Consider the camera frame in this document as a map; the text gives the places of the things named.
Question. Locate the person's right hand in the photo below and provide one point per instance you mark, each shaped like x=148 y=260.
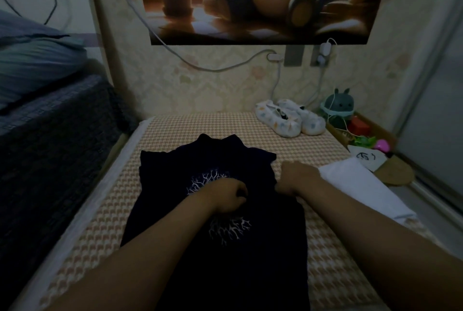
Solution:
x=296 y=178

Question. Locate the person's left hand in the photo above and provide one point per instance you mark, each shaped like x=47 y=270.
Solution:
x=224 y=197

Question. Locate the white polo shirt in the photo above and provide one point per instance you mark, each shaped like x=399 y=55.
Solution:
x=362 y=185

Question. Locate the black tree print t-shirt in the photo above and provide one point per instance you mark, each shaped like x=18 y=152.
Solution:
x=253 y=271

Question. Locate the person's right forearm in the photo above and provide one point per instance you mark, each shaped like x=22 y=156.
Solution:
x=383 y=249

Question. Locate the person's left forearm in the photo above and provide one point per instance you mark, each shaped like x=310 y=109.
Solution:
x=130 y=264

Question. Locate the white printed card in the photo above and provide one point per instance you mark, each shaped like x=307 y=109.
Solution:
x=367 y=157

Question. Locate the green toy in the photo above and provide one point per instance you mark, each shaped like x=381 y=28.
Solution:
x=364 y=141

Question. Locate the red toy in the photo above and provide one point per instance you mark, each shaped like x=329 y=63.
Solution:
x=359 y=126

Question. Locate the teal round bunny lamp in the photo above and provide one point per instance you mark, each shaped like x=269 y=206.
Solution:
x=338 y=103

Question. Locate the pink ball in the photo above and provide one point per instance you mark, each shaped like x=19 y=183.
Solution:
x=382 y=146

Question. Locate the wooden bedside tray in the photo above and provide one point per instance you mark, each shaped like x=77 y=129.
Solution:
x=398 y=172

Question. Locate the white charger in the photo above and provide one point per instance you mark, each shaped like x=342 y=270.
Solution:
x=325 y=52

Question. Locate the grey sliding door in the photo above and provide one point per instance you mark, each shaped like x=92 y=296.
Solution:
x=434 y=119

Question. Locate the dark patterned bed cover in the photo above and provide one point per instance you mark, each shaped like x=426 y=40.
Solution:
x=50 y=169

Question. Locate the grey-green pillow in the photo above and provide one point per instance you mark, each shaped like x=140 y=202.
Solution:
x=36 y=72

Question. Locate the blue pillow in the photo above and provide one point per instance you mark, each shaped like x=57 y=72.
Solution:
x=22 y=26

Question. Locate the grey wall socket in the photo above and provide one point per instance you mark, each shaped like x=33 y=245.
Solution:
x=294 y=55

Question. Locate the white wall plug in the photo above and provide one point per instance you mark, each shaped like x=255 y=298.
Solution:
x=275 y=57

